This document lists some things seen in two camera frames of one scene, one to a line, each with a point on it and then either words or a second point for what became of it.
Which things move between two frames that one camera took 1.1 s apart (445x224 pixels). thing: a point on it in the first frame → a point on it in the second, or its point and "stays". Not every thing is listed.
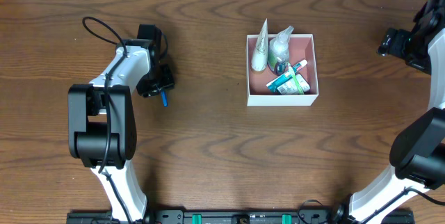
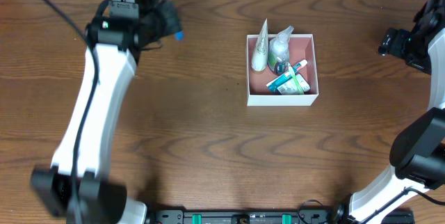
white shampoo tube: [259, 60] stays
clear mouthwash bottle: [279, 55] stays
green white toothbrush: [297, 86] stays
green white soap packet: [289, 88] stays
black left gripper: [157, 83] → [167, 19]
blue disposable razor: [165, 99] → [179, 35]
